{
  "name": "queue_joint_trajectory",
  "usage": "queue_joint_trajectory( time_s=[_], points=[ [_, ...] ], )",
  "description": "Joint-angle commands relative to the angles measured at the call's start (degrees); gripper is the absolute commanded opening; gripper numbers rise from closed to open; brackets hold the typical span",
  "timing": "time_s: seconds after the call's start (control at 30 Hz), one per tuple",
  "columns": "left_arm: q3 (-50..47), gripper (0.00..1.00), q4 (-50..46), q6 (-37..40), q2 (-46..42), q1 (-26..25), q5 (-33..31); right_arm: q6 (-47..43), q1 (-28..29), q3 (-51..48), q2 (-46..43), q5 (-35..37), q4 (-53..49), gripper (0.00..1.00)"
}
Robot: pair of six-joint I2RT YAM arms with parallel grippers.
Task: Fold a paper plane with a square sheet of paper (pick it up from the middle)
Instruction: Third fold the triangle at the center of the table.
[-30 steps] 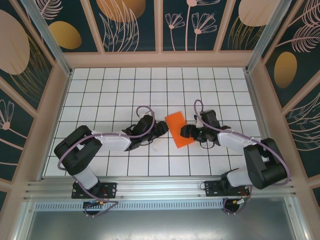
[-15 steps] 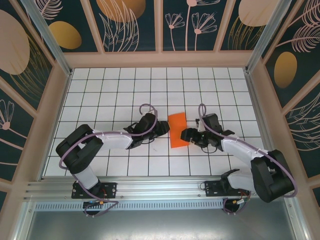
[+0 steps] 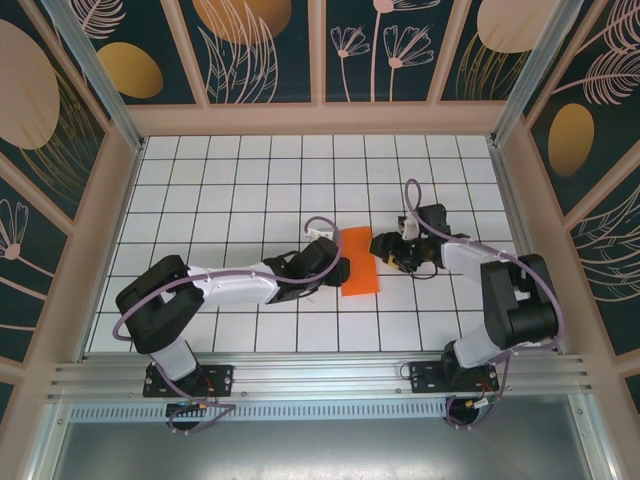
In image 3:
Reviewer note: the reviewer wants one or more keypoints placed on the orange paper sheet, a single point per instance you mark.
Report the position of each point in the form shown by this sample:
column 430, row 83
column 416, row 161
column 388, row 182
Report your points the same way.
column 360, row 280

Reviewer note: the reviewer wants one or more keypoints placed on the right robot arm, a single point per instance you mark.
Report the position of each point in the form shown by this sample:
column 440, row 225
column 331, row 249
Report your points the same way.
column 520, row 310

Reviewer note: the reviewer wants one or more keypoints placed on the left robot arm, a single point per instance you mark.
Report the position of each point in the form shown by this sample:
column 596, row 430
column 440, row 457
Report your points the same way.
column 235, row 287

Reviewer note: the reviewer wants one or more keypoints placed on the aluminium side rail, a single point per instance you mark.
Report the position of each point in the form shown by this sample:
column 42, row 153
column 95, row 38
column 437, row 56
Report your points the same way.
column 525, row 220

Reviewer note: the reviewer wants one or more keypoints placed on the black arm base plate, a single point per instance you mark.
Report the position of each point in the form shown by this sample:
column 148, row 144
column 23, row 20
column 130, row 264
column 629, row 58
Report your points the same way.
column 425, row 377
column 220, row 377

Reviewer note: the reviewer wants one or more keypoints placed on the aluminium mounting rail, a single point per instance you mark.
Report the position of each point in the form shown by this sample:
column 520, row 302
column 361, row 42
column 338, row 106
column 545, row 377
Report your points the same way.
column 320, row 380

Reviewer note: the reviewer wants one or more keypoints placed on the aluminium frame post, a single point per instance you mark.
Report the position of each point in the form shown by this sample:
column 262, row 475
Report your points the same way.
column 95, row 80
column 537, row 70

